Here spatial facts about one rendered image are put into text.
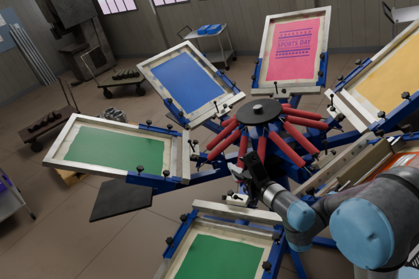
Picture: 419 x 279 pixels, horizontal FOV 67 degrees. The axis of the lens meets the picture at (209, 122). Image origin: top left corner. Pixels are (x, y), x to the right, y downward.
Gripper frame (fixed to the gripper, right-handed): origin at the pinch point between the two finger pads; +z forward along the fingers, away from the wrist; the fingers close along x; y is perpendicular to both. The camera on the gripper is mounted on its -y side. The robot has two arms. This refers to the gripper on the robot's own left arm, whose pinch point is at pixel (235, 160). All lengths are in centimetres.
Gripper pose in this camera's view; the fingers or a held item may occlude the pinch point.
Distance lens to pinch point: 115.2
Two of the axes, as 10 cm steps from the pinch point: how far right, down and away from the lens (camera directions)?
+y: 1.6, 8.8, 4.5
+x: 8.6, -3.5, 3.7
